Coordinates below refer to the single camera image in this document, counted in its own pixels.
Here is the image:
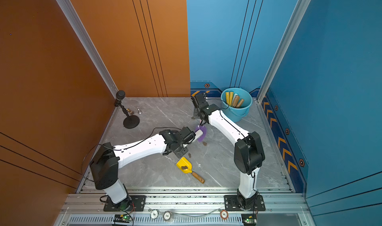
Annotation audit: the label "purple trowel pink handle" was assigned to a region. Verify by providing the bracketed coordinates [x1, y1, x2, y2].
[195, 125, 207, 142]

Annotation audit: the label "yellow scoop wooden handle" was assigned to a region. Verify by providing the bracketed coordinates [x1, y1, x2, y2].
[176, 157, 205, 184]

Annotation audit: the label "green leaf trowel yellow handle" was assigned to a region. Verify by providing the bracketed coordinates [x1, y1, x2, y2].
[228, 91, 234, 106]

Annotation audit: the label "light green trowel wooden handle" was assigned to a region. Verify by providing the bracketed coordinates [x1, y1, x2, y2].
[236, 99, 245, 108]

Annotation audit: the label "scrub brush blue white handle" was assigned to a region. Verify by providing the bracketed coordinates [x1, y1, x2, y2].
[195, 128, 207, 141]

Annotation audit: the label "green pointed shovel wooden handle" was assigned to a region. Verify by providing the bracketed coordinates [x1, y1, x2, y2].
[232, 95, 240, 108]

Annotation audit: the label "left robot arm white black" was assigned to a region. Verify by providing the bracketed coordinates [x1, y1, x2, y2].
[90, 127, 204, 211]

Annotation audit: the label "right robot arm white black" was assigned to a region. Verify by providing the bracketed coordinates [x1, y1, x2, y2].
[191, 94, 266, 212]

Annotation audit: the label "turquoise plastic bucket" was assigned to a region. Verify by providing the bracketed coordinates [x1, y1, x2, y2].
[221, 88, 253, 122]

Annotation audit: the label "black microphone on stand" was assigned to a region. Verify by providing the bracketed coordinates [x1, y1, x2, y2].
[114, 90, 140, 129]

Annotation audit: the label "red rimmed round sticker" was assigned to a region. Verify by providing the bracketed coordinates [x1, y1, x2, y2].
[220, 210, 229, 220]

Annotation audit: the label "green circuit board left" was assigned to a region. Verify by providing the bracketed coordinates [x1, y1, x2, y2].
[113, 214, 133, 224]

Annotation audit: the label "green circuit board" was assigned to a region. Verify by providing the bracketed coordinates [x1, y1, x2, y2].
[241, 214, 257, 226]
[113, 214, 133, 224]

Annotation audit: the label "green circuit board right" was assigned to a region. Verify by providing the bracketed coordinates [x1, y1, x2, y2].
[241, 214, 257, 226]

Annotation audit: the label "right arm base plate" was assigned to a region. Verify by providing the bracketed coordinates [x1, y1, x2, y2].
[224, 195, 266, 212]

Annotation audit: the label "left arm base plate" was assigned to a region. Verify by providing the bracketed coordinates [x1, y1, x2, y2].
[100, 195, 146, 212]

